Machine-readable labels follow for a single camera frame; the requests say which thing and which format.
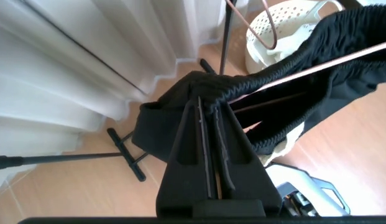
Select beige curtain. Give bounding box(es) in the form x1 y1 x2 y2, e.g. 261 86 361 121
0 0 252 191

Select black clothes rack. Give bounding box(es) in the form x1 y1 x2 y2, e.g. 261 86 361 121
0 0 237 183

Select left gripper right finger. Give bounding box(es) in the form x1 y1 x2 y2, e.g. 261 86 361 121
214 103 282 216

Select pink clothes hanger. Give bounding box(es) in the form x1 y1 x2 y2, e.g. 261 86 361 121
225 0 278 50
228 39 386 133

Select black shorts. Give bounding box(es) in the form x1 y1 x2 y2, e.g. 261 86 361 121
131 4 386 167

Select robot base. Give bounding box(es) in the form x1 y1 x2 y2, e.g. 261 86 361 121
265 163 352 217

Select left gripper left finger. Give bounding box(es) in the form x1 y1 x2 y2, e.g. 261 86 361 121
155 96 217 218

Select white laundry basket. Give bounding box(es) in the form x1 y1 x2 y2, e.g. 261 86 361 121
244 0 344 75

